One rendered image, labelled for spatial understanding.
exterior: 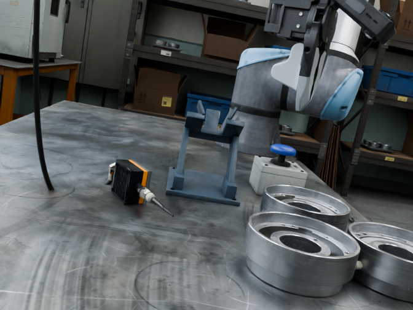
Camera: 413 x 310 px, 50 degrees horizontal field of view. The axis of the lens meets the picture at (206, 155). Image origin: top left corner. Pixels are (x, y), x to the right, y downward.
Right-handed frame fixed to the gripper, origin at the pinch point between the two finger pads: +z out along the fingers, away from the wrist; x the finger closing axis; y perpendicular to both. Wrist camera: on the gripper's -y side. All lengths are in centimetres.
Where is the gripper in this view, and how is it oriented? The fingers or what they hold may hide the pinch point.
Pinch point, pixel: (305, 103)
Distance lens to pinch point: 65.3
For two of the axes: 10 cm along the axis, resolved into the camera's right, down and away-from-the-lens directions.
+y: -8.7, -2.6, 4.2
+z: -1.9, 9.6, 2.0
